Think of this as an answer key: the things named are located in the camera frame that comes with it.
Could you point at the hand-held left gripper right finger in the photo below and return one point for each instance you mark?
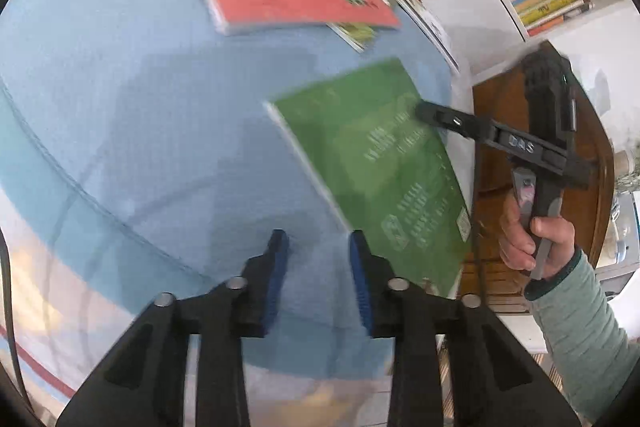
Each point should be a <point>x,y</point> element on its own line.
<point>360,287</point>

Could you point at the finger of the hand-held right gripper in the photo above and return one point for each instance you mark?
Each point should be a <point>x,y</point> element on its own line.
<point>450,119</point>

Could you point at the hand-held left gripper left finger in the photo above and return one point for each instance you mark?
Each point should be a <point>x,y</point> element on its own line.
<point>277,277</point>

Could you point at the green paperback book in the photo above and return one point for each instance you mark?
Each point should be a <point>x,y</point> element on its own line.
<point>380,167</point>

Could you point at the person's right forearm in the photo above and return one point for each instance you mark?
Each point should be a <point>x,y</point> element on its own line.
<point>580,332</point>

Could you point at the person's right hand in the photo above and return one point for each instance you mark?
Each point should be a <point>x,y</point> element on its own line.
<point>515,242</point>

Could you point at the brown wooden cabinet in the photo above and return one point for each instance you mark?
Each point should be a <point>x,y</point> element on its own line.
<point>495,107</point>

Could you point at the white book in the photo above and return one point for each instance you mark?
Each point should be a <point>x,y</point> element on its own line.
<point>430,22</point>

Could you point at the yellow green illustrated book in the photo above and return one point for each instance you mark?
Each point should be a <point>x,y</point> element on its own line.
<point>355,34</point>

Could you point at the leaf print tablecloth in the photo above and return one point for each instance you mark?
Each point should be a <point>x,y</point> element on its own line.
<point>60,307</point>

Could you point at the blue quilted mat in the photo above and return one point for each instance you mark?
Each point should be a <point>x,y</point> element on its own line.
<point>125,107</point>

